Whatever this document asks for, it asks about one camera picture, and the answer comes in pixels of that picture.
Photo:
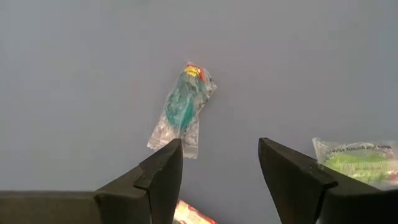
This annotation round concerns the green gummy in clear wrapper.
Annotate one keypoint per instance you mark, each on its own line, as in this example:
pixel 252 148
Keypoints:
pixel 357 161

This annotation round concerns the white red-striped candy roll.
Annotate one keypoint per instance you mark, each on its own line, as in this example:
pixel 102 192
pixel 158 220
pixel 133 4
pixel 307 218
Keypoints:
pixel 189 216

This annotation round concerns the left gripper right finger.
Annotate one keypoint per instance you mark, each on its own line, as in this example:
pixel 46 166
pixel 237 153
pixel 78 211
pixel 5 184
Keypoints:
pixel 298 193

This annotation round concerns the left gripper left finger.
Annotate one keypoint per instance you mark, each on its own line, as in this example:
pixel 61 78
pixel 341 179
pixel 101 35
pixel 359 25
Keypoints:
pixel 146 193

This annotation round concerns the teal gummy in clear wrapper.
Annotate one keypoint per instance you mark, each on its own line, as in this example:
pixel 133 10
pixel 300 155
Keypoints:
pixel 182 109

